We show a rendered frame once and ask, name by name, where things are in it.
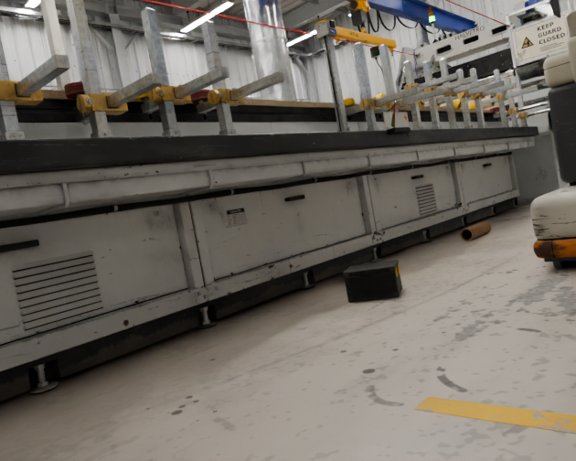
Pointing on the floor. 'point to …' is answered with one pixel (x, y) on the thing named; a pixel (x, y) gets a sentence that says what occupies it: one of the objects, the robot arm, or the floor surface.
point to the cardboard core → (475, 230)
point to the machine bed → (197, 241)
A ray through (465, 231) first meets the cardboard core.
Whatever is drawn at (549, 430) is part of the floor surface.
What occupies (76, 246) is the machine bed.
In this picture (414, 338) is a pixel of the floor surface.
